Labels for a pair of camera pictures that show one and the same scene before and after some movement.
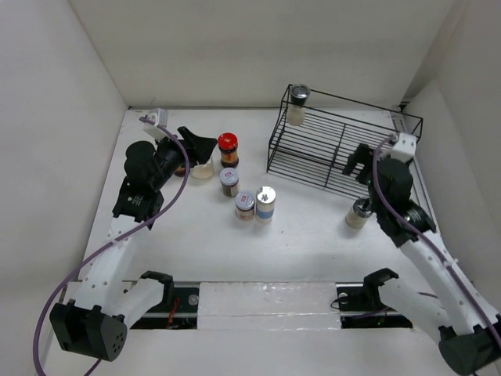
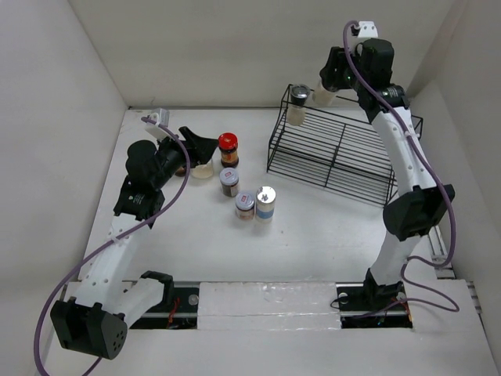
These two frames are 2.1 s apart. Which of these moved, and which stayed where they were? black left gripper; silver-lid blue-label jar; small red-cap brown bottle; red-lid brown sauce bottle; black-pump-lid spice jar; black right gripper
Moved: black right gripper; black-pump-lid spice jar
Stayed: black left gripper; small red-cap brown bottle; silver-lid blue-label jar; red-lid brown sauce bottle
